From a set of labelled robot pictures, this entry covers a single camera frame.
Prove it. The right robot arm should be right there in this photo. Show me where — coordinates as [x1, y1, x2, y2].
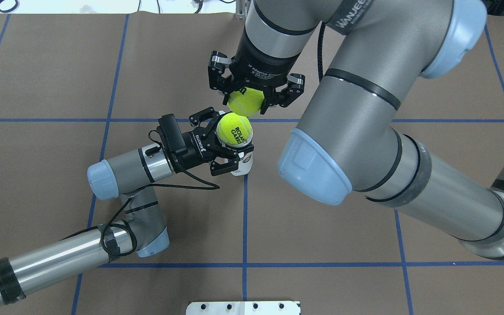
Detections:
[208, 0, 504, 260]

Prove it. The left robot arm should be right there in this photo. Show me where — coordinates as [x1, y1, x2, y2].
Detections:
[0, 105, 249, 315]

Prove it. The tennis ball with Wilson print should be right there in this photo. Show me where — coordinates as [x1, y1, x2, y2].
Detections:
[227, 87, 265, 116]

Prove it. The clear tennis ball can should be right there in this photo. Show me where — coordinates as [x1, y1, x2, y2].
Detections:
[224, 140, 254, 177]

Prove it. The tennis ball with Roland Garros print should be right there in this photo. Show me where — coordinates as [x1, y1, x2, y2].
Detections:
[216, 112, 253, 147]

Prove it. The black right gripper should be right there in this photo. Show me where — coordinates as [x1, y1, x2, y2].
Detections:
[207, 33, 306, 115]

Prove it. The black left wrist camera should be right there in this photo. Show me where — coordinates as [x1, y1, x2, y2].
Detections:
[157, 114, 188, 161]

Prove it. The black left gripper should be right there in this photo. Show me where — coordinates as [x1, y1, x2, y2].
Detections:
[175, 106, 244, 177]

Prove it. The white central pedestal column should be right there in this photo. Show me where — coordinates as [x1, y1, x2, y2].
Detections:
[185, 301, 302, 315]

